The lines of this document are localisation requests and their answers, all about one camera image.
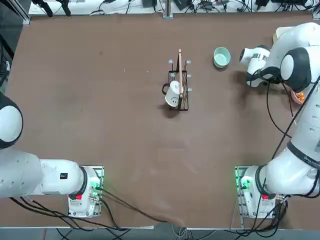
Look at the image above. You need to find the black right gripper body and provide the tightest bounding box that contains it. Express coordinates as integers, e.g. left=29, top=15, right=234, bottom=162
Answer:
left=260, top=67, right=284, bottom=86

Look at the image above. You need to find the pink bowl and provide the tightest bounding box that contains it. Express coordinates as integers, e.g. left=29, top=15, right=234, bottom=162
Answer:
left=289, top=88, right=307, bottom=105

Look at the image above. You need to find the green bowl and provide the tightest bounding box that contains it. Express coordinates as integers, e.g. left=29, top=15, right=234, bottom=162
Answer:
left=213, top=46, right=232, bottom=69

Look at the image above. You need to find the white smiley mug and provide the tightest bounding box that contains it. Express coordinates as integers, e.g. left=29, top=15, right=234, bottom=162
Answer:
left=161, top=80, right=185, bottom=109

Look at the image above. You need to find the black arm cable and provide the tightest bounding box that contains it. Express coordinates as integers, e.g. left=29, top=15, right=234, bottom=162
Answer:
left=265, top=81, right=293, bottom=139

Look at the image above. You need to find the black wire cup rack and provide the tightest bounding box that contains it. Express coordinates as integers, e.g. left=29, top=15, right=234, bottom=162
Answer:
left=167, top=49, right=193, bottom=112

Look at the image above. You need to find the dark base cable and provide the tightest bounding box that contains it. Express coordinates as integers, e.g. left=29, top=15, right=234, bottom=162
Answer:
left=99, top=187, right=177, bottom=225

